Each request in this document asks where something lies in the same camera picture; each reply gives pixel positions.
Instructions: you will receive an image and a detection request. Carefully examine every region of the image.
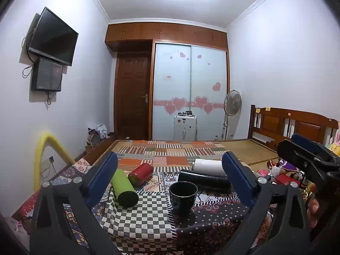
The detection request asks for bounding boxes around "small black monitor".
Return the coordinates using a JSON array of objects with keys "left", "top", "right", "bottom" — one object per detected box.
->
[{"left": 31, "top": 57, "right": 64, "bottom": 92}]

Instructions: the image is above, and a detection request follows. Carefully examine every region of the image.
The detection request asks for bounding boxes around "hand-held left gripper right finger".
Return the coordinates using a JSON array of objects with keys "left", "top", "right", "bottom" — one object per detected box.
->
[{"left": 222, "top": 151, "right": 311, "bottom": 255}]

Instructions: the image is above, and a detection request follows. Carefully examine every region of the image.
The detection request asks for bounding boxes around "black cable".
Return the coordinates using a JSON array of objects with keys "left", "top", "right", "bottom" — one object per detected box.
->
[{"left": 20, "top": 35, "right": 36, "bottom": 78}]

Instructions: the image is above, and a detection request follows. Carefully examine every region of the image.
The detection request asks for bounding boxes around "patchwork blanket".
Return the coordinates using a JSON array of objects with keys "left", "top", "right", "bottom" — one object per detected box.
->
[{"left": 21, "top": 140, "right": 270, "bottom": 255}]

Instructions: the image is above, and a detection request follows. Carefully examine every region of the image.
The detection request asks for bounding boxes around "wooden overhead cabinet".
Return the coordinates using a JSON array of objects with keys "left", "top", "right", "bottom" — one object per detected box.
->
[{"left": 105, "top": 22, "right": 229, "bottom": 54}]

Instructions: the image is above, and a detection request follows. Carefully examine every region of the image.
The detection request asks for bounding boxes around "standing fan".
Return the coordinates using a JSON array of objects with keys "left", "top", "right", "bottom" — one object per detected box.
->
[{"left": 221, "top": 89, "right": 242, "bottom": 141}]

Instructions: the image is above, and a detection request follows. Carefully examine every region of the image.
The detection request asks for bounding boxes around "short black cup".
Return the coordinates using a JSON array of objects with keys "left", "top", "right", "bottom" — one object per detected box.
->
[{"left": 169, "top": 181, "right": 198, "bottom": 217}]

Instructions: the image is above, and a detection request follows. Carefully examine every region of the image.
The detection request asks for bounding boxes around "red can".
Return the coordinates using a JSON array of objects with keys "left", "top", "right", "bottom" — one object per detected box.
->
[{"left": 128, "top": 163, "right": 154, "bottom": 187}]

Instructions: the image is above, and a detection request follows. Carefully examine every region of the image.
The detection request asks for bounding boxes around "dark floral cloth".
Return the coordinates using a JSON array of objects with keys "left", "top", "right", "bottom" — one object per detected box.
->
[{"left": 174, "top": 188, "right": 255, "bottom": 255}]

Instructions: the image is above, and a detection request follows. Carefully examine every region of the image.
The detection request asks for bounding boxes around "rabbit plush toy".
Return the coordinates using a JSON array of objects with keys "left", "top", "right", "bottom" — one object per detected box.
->
[{"left": 328, "top": 127, "right": 340, "bottom": 158}]

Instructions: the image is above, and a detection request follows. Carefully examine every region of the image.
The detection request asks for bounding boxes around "bamboo bed mat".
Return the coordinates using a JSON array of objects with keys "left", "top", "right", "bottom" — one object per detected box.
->
[{"left": 106, "top": 139, "right": 278, "bottom": 166}]

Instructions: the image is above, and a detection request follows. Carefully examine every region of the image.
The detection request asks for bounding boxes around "red pouch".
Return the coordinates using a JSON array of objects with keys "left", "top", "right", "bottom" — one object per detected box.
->
[{"left": 276, "top": 174, "right": 301, "bottom": 187}]

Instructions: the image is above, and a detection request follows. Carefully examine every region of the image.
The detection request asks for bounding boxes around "green bottle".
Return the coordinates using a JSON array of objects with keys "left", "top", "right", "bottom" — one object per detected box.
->
[{"left": 110, "top": 168, "right": 140, "bottom": 207}]

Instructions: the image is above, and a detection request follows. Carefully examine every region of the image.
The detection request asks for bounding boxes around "wooden headboard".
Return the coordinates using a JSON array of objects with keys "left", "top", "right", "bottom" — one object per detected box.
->
[{"left": 247, "top": 105, "right": 339, "bottom": 152}]

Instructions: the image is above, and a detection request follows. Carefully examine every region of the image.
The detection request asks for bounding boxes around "brown wooden door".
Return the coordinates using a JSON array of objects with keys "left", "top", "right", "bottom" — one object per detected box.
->
[{"left": 114, "top": 52, "right": 153, "bottom": 141}]

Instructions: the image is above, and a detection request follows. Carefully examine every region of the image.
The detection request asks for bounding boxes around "wall socket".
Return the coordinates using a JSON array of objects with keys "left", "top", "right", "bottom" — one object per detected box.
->
[{"left": 41, "top": 156, "right": 55, "bottom": 169}]

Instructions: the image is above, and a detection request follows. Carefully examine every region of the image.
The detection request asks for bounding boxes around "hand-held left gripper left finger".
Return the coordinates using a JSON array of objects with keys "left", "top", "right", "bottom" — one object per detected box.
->
[{"left": 29, "top": 152, "right": 120, "bottom": 255}]

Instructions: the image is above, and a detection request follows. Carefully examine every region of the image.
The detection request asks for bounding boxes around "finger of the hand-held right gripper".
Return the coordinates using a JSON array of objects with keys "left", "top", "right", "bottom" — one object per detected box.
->
[
  {"left": 277, "top": 139, "right": 340, "bottom": 174},
  {"left": 291, "top": 133, "right": 332, "bottom": 153}
]

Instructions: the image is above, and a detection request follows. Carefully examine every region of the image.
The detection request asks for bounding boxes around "sliding-door wardrobe with hearts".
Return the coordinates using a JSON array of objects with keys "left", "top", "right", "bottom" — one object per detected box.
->
[{"left": 152, "top": 41, "right": 230, "bottom": 141}]

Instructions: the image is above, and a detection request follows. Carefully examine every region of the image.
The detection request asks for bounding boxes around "pile of clothes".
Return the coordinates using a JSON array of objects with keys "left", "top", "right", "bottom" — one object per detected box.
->
[{"left": 85, "top": 123, "right": 115, "bottom": 147}]

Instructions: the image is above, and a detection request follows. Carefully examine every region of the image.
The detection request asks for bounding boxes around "green checkered cloth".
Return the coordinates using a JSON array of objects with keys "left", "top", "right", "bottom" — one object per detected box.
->
[{"left": 100, "top": 184, "right": 176, "bottom": 245}]

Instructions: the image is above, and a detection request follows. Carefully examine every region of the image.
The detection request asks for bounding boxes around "small white appliance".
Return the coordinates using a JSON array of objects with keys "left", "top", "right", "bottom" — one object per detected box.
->
[{"left": 173, "top": 111, "right": 198, "bottom": 142}]

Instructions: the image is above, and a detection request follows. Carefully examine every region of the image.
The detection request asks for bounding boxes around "yellow foam tube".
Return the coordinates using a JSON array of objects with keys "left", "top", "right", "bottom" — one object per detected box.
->
[{"left": 34, "top": 130, "right": 76, "bottom": 192}]

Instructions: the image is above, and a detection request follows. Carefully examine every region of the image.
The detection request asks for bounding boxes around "white cup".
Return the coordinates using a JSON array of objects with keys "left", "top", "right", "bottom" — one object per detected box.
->
[{"left": 192, "top": 159, "right": 226, "bottom": 176}]

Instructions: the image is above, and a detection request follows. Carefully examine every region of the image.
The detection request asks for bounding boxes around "tall black cup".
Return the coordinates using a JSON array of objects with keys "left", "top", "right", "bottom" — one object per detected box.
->
[{"left": 177, "top": 169, "right": 231, "bottom": 192}]

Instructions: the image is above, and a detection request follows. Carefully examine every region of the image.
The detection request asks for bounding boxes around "person's right hand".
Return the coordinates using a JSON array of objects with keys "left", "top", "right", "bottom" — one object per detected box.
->
[{"left": 306, "top": 195, "right": 321, "bottom": 230}]

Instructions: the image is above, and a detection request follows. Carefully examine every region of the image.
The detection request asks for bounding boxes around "wall-mounted television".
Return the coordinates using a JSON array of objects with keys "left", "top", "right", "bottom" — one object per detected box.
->
[{"left": 28, "top": 7, "right": 79, "bottom": 67}]

